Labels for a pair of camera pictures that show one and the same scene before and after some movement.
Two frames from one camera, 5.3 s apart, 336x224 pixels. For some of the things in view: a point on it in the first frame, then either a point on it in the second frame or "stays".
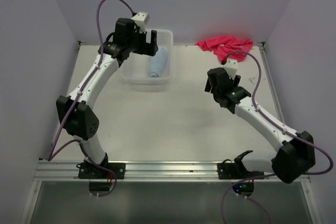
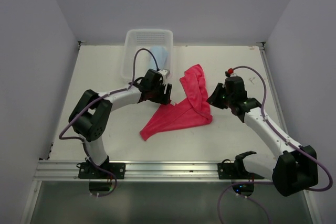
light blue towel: x=158 y=61 stays
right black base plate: x=233 y=171 stays
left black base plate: x=88 y=172 stays
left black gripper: x=147 y=48 → x=164 y=98
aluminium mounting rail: x=142 y=172 stays
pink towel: x=222 y=46 → x=193 y=110
